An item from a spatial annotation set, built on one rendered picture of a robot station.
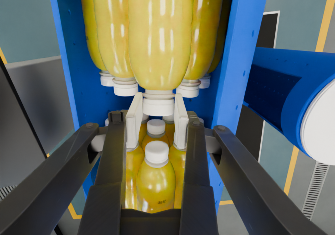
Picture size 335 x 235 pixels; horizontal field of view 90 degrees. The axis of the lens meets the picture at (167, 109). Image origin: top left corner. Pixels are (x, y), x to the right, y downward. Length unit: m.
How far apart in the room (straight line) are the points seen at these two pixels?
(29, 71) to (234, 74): 0.63
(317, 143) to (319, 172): 2.01
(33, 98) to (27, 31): 1.05
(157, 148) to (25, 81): 0.51
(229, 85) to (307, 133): 0.37
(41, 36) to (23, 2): 0.22
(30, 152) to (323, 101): 0.73
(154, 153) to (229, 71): 0.16
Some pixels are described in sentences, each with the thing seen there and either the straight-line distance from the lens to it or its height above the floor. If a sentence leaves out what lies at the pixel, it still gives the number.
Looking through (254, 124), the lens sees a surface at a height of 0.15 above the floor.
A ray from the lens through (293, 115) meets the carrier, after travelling 0.54.
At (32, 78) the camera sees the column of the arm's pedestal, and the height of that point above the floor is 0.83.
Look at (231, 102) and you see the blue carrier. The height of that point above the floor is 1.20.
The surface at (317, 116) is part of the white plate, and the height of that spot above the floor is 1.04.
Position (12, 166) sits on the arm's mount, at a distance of 0.63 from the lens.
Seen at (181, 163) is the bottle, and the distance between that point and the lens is 0.33.
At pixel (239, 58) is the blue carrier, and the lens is 0.20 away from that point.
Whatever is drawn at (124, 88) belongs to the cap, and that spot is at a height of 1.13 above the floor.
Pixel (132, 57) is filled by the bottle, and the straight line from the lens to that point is 0.19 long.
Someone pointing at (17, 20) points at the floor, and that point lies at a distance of 1.73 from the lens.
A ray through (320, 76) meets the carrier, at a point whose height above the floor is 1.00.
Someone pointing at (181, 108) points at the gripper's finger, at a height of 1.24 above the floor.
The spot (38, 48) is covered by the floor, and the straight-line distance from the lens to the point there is 1.67.
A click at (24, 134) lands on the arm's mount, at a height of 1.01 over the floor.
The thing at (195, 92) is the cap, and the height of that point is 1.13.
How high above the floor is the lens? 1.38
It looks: 67 degrees down
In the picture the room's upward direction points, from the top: 176 degrees clockwise
